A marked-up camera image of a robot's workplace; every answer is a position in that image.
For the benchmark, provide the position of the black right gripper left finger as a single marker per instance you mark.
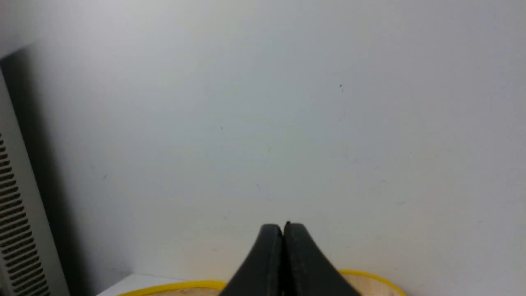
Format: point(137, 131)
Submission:
point(259, 274)

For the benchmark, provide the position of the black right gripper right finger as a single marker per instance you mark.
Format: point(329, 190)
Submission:
point(306, 271)

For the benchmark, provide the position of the yellow rimmed bamboo steamer basket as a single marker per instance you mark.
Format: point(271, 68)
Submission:
point(366, 284)

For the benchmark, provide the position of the grey vented device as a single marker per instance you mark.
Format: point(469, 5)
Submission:
point(29, 261)

